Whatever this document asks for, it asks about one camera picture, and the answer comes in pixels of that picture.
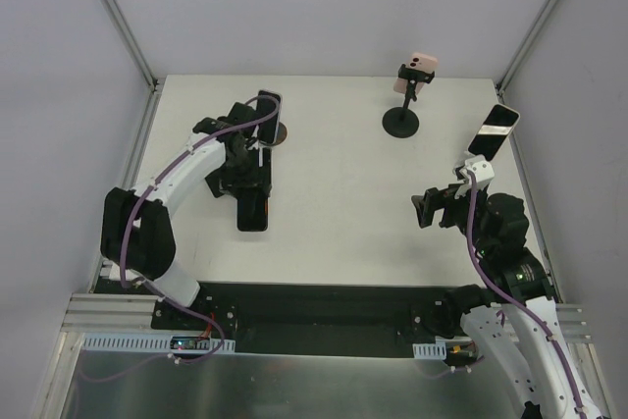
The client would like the black folding phone stand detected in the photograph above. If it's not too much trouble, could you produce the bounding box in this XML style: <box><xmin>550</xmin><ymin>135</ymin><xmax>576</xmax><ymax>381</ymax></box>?
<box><xmin>205</xmin><ymin>170</ymin><xmax>232</xmax><ymax>198</ymax></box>

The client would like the blue-edged black phone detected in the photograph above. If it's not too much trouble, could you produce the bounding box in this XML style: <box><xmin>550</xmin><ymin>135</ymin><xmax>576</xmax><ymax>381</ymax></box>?
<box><xmin>256</xmin><ymin>89</ymin><xmax>282</xmax><ymax>145</ymax></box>

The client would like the cream-edged black phone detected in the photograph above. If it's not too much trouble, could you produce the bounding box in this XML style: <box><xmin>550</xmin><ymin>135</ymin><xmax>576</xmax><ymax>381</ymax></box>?
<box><xmin>467</xmin><ymin>104</ymin><xmax>520</xmax><ymax>162</ymax></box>

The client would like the white metal phone stand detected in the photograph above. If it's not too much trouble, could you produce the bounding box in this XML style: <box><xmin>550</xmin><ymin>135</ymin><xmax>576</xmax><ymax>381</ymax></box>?
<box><xmin>452</xmin><ymin>155</ymin><xmax>473</xmax><ymax>174</ymax></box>

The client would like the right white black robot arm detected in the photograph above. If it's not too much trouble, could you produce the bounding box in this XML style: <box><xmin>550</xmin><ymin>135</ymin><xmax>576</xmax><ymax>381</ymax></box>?
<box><xmin>411</xmin><ymin>184</ymin><xmax>604</xmax><ymax>418</ymax></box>

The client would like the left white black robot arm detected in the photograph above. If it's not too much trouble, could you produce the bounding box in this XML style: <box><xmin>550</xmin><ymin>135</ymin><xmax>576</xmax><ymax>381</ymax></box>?
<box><xmin>100</xmin><ymin>119</ymin><xmax>272</xmax><ymax>330</ymax></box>

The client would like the round brown phone stand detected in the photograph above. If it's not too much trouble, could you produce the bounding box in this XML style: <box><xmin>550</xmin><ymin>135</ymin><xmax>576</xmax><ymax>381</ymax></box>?
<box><xmin>266</xmin><ymin>123</ymin><xmax>288</xmax><ymax>147</ymax></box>

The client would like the black clamp tripod stand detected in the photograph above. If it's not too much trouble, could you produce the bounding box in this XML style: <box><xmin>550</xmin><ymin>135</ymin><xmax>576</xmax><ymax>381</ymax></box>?
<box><xmin>382</xmin><ymin>61</ymin><xmax>435</xmax><ymax>138</ymax></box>

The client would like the pink phone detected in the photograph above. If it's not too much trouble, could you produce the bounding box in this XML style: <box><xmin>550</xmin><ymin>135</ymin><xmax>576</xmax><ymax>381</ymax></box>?
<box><xmin>393</xmin><ymin>52</ymin><xmax>439</xmax><ymax>94</ymax></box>

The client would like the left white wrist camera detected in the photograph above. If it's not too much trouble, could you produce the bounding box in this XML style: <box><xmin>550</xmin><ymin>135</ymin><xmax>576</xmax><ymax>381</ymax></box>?
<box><xmin>245</xmin><ymin>137</ymin><xmax>272</xmax><ymax>169</ymax></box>

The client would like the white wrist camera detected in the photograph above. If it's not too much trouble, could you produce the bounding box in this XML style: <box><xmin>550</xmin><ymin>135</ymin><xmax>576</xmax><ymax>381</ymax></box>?
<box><xmin>245</xmin><ymin>137</ymin><xmax>272</xmax><ymax>169</ymax></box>
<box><xmin>455</xmin><ymin>155</ymin><xmax>495</xmax><ymax>197</ymax></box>

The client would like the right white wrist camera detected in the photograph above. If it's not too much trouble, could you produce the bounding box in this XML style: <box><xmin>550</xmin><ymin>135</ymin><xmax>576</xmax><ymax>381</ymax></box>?
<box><xmin>455</xmin><ymin>155</ymin><xmax>495</xmax><ymax>197</ymax></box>

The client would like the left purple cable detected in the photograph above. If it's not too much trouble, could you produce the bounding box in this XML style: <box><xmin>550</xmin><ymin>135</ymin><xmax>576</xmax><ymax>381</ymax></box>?
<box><xmin>117</xmin><ymin>94</ymin><xmax>284</xmax><ymax>376</ymax></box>

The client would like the purple cable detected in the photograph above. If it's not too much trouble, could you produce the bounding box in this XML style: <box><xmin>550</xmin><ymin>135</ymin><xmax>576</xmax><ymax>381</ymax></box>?
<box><xmin>463</xmin><ymin>168</ymin><xmax>590</xmax><ymax>419</ymax></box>
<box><xmin>117</xmin><ymin>94</ymin><xmax>284</xmax><ymax>376</ymax></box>

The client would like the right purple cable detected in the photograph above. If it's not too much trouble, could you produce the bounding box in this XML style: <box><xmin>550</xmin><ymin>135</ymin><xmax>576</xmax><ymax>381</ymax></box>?
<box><xmin>463</xmin><ymin>168</ymin><xmax>590</xmax><ymax>419</ymax></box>

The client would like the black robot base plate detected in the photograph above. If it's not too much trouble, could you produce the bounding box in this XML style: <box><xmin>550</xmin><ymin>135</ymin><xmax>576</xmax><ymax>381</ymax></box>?
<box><xmin>92</xmin><ymin>279</ymin><xmax>560</xmax><ymax>356</ymax></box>

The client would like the right white cable duct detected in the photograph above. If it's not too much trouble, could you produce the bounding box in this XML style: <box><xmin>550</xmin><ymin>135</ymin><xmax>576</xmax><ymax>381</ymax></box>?
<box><xmin>412</xmin><ymin>340</ymin><xmax>447</xmax><ymax>361</ymax></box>

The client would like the white cable duct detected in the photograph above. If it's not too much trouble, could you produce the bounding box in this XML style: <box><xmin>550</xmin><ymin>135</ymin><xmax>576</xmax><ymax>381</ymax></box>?
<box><xmin>412</xmin><ymin>340</ymin><xmax>447</xmax><ymax>361</ymax></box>
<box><xmin>82</xmin><ymin>333</ymin><xmax>236</xmax><ymax>355</ymax></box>

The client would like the left aluminium frame post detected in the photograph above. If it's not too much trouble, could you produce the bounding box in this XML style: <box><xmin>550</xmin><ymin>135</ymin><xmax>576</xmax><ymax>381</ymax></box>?
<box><xmin>101</xmin><ymin>0</ymin><xmax>159</xmax><ymax>90</ymax></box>

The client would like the aluminium frame post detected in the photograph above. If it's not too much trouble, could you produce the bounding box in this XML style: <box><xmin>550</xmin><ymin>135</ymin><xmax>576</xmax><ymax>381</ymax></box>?
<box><xmin>495</xmin><ymin>0</ymin><xmax>562</xmax><ymax>101</ymax></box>
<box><xmin>101</xmin><ymin>0</ymin><xmax>159</xmax><ymax>90</ymax></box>

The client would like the left white cable duct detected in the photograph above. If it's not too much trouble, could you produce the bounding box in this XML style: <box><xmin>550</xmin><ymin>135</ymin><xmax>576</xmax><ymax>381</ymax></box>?
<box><xmin>82</xmin><ymin>333</ymin><xmax>236</xmax><ymax>355</ymax></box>

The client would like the right aluminium frame post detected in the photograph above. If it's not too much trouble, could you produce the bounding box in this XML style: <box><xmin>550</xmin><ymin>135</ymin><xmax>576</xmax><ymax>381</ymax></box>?
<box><xmin>495</xmin><ymin>0</ymin><xmax>562</xmax><ymax>101</ymax></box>

